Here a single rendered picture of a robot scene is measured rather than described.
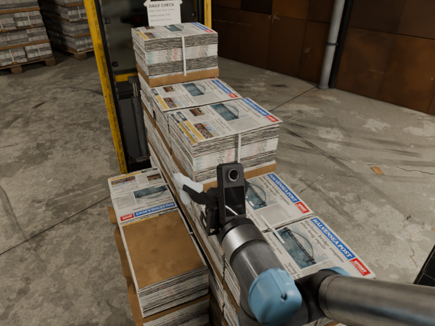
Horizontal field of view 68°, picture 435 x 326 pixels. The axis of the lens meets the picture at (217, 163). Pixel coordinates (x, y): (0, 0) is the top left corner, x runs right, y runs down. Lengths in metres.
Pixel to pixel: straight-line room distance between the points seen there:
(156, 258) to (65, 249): 1.11
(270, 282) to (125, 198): 1.27
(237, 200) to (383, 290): 0.26
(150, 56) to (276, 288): 1.32
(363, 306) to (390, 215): 2.22
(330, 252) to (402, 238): 1.46
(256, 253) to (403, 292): 0.20
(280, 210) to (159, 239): 0.54
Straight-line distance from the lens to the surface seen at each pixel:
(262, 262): 0.52
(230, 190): 0.58
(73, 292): 2.15
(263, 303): 0.49
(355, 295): 0.53
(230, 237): 0.56
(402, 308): 0.46
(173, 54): 1.66
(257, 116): 1.34
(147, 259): 1.38
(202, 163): 1.20
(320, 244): 1.15
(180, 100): 1.48
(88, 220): 2.54
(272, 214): 1.22
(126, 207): 1.63
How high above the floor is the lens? 1.66
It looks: 34 degrees down
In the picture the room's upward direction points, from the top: straight up
